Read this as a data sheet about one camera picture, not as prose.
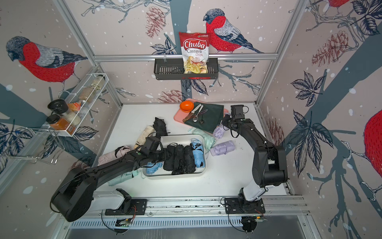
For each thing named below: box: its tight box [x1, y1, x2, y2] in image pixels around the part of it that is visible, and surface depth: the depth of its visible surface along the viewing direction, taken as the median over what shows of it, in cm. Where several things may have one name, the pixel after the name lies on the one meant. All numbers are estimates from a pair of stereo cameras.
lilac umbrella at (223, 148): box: [209, 140, 236, 156], surface depth 94 cm
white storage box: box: [141, 134, 207, 180], surface depth 86 cm
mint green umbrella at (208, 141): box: [187, 127, 216, 154], surface depth 94 cm
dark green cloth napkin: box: [184, 102, 224, 134], surface depth 113 cm
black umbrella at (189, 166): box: [183, 145, 196, 174], surface depth 87 cm
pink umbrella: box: [97, 145, 131, 166], surface depth 88 cm
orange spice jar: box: [45, 114, 77, 136], surface depth 63 cm
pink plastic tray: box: [173, 98, 229, 125], surface depth 116 cm
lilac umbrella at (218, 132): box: [212, 125, 224, 139], surface depth 91 cm
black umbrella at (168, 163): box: [162, 142, 178, 172], surface depth 85 cm
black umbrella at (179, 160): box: [171, 144, 186, 176], surface depth 84 cm
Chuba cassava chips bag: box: [179, 31, 211, 75], surface depth 85 cm
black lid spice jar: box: [47, 99, 69, 115], surface depth 63 cm
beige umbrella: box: [133, 125, 156, 150], surface depth 100 cm
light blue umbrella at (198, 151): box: [190, 137, 206, 168], surface depth 90 cm
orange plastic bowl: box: [179, 100, 194, 113], surface depth 116 cm
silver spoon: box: [192, 104, 204, 122], surface depth 113 cm
